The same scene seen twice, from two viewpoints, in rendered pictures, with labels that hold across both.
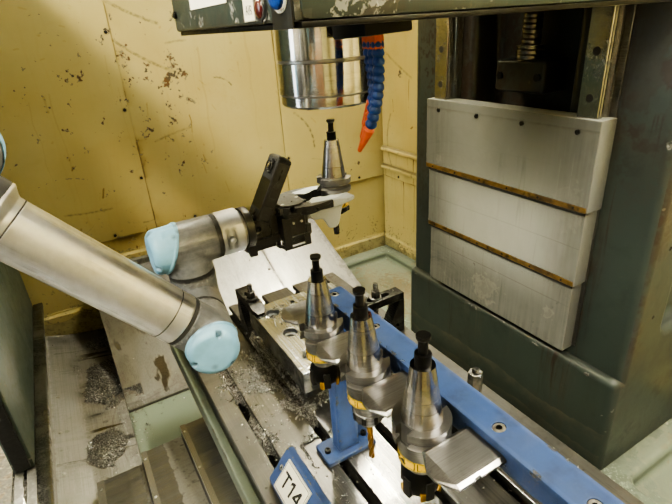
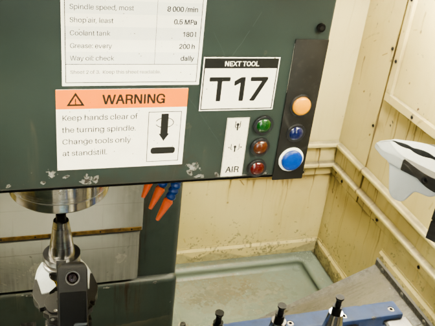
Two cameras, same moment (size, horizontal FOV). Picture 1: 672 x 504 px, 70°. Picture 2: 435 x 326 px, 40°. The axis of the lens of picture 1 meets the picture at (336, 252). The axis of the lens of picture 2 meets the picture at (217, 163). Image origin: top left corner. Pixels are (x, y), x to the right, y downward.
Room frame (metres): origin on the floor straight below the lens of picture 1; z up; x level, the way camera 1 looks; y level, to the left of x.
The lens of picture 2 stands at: (0.49, 0.77, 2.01)
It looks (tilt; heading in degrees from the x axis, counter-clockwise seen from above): 29 degrees down; 279
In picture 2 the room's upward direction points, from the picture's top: 7 degrees clockwise
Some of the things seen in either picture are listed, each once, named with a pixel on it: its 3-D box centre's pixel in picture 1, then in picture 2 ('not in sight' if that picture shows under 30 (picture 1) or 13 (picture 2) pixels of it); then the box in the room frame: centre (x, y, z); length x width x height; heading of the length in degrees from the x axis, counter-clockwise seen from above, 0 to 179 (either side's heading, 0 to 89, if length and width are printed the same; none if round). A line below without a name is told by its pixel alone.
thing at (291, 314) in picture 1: (304, 311); not in sight; (0.62, 0.05, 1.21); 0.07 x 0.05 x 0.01; 119
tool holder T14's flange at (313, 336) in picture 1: (321, 328); not in sight; (0.58, 0.03, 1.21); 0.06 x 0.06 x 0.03
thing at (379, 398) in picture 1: (390, 395); not in sight; (0.43, -0.05, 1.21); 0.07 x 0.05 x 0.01; 119
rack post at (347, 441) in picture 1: (341, 382); not in sight; (0.65, 0.01, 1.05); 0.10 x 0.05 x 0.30; 119
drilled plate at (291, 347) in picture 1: (319, 330); not in sight; (0.93, 0.05, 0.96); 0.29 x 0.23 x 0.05; 29
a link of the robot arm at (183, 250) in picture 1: (184, 246); not in sight; (0.72, 0.24, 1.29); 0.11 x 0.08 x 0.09; 120
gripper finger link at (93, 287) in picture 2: (308, 206); (83, 293); (0.81, 0.04, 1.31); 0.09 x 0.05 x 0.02; 106
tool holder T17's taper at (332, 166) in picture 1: (332, 158); (61, 236); (0.87, -0.01, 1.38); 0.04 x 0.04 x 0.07
